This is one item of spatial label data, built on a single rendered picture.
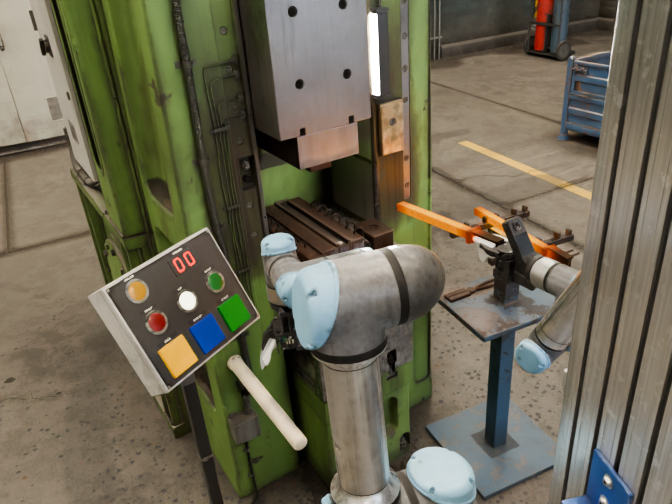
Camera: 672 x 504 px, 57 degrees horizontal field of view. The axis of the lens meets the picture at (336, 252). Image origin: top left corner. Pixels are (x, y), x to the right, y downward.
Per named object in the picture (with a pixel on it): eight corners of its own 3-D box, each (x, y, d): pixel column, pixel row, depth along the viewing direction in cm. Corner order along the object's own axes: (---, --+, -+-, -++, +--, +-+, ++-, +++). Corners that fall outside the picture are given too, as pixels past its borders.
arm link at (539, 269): (543, 268, 139) (568, 257, 142) (527, 261, 142) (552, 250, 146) (541, 297, 142) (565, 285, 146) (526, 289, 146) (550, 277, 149)
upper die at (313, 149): (359, 153, 181) (357, 121, 176) (300, 170, 172) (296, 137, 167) (291, 123, 213) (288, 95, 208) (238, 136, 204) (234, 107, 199)
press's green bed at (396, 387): (413, 453, 244) (412, 359, 221) (334, 498, 227) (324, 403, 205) (338, 379, 286) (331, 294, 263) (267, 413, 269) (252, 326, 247)
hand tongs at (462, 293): (572, 250, 236) (572, 247, 236) (580, 254, 233) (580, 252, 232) (444, 297, 214) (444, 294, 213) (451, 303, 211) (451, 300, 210)
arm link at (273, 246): (264, 251, 127) (255, 234, 134) (270, 296, 132) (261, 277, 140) (300, 243, 129) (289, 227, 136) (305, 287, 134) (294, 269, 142)
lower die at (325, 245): (365, 258, 198) (363, 234, 194) (311, 278, 189) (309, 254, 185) (301, 215, 230) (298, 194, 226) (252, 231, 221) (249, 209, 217)
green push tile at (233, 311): (252, 317, 162) (237, 292, 160) (233, 332, 156) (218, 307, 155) (247, 318, 163) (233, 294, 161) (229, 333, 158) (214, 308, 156)
